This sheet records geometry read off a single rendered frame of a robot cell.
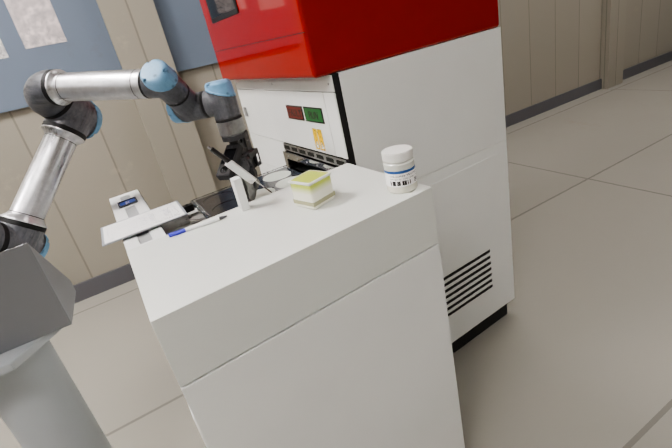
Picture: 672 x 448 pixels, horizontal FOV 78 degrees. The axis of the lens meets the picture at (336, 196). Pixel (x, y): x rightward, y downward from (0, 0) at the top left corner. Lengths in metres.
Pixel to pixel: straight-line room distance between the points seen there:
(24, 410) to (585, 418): 1.63
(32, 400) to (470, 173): 1.44
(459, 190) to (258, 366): 0.98
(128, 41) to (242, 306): 2.36
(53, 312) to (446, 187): 1.19
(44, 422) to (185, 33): 2.35
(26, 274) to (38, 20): 2.08
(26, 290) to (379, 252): 0.79
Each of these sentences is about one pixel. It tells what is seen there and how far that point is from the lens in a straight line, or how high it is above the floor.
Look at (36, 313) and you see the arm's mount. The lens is 1.21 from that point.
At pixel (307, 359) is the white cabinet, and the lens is 0.93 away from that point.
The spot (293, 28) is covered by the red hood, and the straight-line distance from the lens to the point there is 1.20.
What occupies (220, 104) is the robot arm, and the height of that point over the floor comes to 1.21.
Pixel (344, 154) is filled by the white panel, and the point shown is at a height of 0.99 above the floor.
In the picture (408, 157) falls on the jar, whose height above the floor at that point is 1.05.
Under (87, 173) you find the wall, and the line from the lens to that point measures 3.10.
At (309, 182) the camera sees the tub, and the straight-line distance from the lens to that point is 0.94.
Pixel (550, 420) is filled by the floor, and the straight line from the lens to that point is 1.74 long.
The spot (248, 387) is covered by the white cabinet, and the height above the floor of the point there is 0.74.
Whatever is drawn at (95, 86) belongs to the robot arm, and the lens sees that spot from 1.27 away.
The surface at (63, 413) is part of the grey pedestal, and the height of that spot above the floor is 0.58.
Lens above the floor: 1.34
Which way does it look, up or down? 22 degrees down
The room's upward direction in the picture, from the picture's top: 13 degrees counter-clockwise
